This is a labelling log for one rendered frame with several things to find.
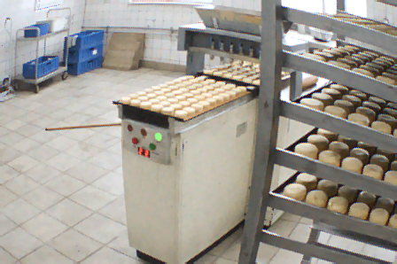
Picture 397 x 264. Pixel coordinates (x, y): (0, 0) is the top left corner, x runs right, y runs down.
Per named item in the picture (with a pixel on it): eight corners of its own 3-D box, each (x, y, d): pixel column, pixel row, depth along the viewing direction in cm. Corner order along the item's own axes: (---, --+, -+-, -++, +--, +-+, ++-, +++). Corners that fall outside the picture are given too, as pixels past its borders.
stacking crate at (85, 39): (85, 42, 693) (86, 30, 686) (104, 42, 678) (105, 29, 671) (63, 49, 642) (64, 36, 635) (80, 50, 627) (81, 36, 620)
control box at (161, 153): (128, 147, 226) (128, 118, 221) (170, 161, 213) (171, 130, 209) (123, 149, 223) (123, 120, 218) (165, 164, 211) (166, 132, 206)
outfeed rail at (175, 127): (317, 66, 364) (318, 58, 361) (321, 67, 362) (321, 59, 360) (167, 133, 205) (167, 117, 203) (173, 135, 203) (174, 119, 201)
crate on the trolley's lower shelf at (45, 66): (42, 67, 622) (42, 55, 615) (58, 68, 610) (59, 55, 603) (21, 77, 572) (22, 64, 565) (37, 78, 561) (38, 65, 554)
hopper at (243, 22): (217, 23, 296) (217, 5, 291) (296, 39, 268) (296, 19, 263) (191, 27, 273) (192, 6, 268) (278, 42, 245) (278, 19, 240)
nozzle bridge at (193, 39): (206, 69, 313) (207, 22, 301) (307, 94, 277) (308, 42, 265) (175, 79, 287) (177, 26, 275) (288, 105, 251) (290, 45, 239)
